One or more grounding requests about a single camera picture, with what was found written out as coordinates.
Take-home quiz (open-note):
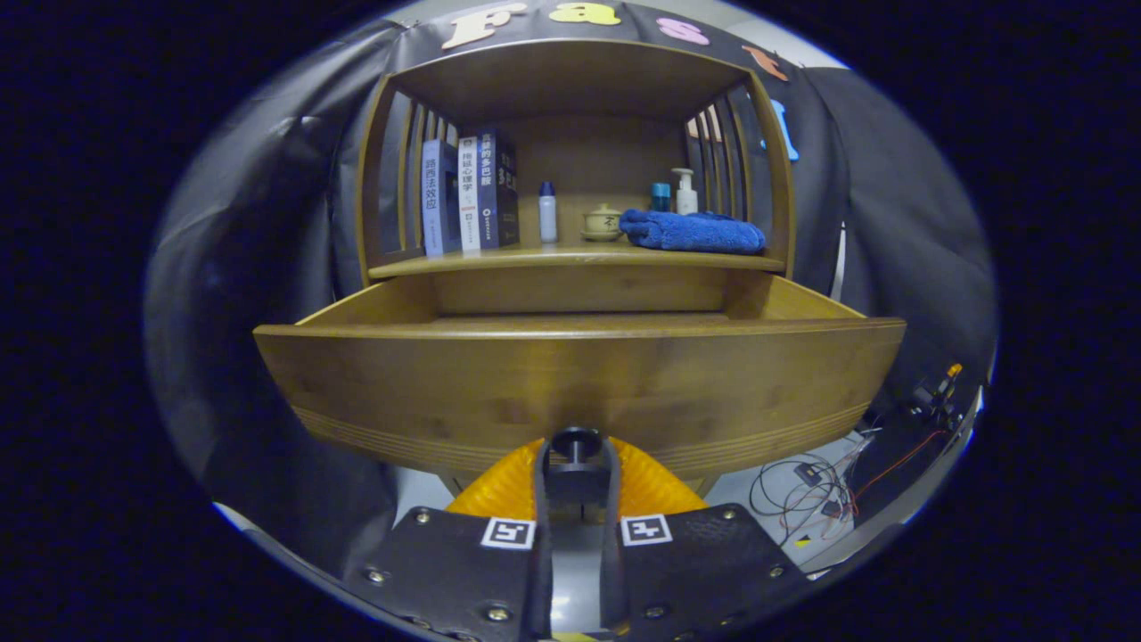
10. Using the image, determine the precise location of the wooden cabinet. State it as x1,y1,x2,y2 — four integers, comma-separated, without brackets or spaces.
357,37,797,496

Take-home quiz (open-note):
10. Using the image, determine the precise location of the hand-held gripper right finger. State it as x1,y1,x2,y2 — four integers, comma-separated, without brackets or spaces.
599,435,808,642

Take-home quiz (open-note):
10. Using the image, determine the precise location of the light blue book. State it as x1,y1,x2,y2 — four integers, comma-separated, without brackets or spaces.
421,138,462,258

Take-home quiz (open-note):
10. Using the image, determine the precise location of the beige lidded teacup with saucer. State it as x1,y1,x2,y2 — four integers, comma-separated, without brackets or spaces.
580,203,624,243

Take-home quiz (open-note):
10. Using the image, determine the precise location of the folded blue towel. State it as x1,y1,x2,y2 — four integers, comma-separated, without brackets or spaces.
620,209,768,256

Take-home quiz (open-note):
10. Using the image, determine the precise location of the wooden drawer with black knob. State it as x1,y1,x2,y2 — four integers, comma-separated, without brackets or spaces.
254,267,907,523

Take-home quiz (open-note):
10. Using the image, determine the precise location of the wooden countertop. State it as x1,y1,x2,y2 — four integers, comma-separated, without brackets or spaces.
368,236,785,279

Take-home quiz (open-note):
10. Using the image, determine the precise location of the white book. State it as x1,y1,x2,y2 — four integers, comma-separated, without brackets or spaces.
458,136,482,252

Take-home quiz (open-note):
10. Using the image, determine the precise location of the dark blue book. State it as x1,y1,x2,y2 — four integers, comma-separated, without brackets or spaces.
477,125,521,250

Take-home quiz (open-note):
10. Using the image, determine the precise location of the black backdrop cloth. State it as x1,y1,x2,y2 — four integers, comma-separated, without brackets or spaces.
143,0,997,572

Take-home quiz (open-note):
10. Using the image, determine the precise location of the tangle of thin cables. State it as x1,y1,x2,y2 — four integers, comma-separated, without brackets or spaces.
749,432,883,545

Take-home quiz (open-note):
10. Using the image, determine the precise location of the black equipment with orange clip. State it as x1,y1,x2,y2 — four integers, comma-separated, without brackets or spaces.
856,361,981,527

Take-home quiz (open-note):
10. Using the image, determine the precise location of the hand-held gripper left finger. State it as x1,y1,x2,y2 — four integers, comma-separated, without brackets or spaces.
357,435,555,642

